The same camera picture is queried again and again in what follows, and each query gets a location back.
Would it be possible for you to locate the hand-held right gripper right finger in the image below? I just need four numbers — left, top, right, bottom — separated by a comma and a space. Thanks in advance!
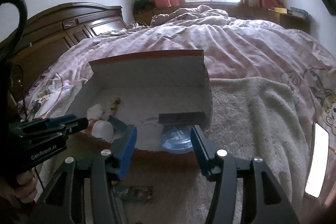
190, 126, 300, 224

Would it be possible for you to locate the wooden side shelf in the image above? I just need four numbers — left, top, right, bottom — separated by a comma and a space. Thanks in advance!
268, 6, 311, 33

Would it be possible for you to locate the potted plant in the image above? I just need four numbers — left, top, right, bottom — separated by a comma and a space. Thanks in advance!
133, 0, 154, 13

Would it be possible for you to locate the smartphone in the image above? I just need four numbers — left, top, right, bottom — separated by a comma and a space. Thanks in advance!
304, 123, 330, 199

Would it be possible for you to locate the thin black cable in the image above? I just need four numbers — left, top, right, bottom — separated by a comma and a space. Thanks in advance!
16, 63, 29, 119

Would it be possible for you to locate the dark wooden headboard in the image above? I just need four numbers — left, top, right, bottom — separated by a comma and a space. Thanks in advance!
0, 2, 129, 89

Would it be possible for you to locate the thick black cable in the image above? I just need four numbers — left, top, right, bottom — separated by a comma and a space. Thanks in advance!
0, 0, 28, 62

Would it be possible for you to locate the white towel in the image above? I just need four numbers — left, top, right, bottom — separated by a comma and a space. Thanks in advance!
39, 77, 313, 224

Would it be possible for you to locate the orange cardboard box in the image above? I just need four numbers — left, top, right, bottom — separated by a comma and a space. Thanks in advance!
67, 49, 213, 186

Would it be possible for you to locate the wooden bedside cabinet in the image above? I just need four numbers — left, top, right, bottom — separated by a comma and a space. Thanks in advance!
133, 7, 163, 27

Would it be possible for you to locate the pink printed quilt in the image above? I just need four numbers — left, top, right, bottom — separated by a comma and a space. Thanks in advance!
18, 5, 336, 161

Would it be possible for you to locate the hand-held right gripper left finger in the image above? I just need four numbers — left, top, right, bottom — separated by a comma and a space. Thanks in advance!
34, 125, 138, 224

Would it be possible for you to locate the white bottle orange label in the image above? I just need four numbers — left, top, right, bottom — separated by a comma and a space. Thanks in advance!
92, 120, 114, 143

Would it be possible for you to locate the stack of books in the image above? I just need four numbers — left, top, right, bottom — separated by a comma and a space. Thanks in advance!
289, 7, 309, 18

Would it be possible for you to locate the blue oval plastic case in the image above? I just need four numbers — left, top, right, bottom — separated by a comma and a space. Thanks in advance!
161, 124, 193, 153

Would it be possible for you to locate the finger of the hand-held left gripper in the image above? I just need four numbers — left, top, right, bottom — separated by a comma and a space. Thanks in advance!
22, 114, 78, 132
24, 117, 89, 138

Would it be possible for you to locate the person's left hand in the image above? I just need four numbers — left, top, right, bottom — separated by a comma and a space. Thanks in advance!
9, 169, 38, 207

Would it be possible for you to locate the green printed packet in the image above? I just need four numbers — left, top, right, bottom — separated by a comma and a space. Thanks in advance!
113, 185, 153, 201

